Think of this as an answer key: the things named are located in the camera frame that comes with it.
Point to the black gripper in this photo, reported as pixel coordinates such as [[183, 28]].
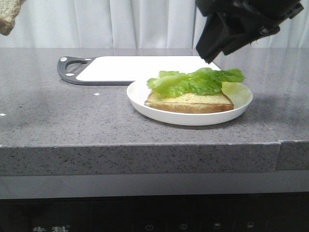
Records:
[[232, 24]]

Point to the green lettuce leaf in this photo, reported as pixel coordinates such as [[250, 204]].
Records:
[[204, 81]]

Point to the toast bread slice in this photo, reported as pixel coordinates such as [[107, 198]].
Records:
[[9, 10], [190, 103]]

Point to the white round plate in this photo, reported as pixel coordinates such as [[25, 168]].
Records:
[[239, 94]]

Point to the white cutting board grey rim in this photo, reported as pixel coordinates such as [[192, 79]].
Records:
[[124, 70]]

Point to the black appliance control panel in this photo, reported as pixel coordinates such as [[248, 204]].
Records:
[[270, 212]]

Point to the white curtain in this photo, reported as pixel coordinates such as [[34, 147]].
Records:
[[106, 24]]

